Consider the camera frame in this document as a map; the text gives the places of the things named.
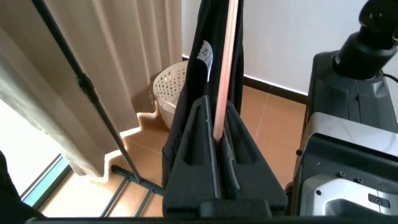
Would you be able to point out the black shirt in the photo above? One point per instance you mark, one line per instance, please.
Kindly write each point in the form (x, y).
(192, 93)

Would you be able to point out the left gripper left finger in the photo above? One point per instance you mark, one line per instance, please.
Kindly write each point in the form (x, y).
(192, 180)

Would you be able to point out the white laundry basket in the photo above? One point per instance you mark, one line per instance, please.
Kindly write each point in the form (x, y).
(169, 87)

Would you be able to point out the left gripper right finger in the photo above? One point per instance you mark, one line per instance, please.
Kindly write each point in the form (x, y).
(255, 183)

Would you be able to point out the pink clothes hanger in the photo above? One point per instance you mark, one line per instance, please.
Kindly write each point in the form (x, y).
(225, 77)

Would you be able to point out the beige curtain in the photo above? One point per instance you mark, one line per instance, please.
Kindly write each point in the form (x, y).
(109, 56)

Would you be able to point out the black clothes rack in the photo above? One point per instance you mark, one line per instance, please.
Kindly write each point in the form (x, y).
(85, 87)

